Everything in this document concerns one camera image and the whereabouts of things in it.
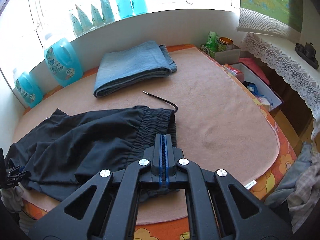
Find turquoise refill pouch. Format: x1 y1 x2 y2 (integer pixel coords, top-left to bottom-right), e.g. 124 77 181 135
70 9 83 37
76 4 95 32
97 0 115 25
90 4 103 27

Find pile of clothes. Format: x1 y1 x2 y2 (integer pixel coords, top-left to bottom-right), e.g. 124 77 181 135
264 142 320 233

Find gold tin can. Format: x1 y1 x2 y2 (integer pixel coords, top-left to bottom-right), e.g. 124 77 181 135
218 37 235 53

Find wooden cabinet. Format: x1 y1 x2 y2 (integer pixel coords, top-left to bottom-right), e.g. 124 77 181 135
262 64 316 140

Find small turquoise detergent bottle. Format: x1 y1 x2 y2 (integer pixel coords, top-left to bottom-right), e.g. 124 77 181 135
12 70 44 108

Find white lace tablecloth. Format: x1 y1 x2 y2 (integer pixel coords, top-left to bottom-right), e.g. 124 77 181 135
241 31 320 121

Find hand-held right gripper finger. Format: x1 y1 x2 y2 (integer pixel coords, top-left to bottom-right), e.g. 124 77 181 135
164 134 293 240
29 134 164 240

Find green wall hanging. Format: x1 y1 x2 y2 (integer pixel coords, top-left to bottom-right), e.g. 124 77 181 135
236 0 305 40

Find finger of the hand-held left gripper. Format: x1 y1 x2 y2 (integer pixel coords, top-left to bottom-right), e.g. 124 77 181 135
6 165 32 182

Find person's left hand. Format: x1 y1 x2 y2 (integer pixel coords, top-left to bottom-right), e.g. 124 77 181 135
1 183 24 213

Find green carton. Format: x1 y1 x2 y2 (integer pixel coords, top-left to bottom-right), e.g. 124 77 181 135
201 31 221 55

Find open cardboard box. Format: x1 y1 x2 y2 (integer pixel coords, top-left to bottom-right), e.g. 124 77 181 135
222 62 285 113

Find white box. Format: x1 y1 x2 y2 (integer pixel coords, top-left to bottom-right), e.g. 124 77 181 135
212 47 242 66

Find folded blue jeans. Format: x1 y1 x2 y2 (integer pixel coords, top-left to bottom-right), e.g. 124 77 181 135
93 40 178 98

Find large turquoise detergent bottle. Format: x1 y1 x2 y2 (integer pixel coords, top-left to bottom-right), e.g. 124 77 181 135
40 33 84 87

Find black pants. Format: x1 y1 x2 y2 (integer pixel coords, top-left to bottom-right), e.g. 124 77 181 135
5 90 179 203

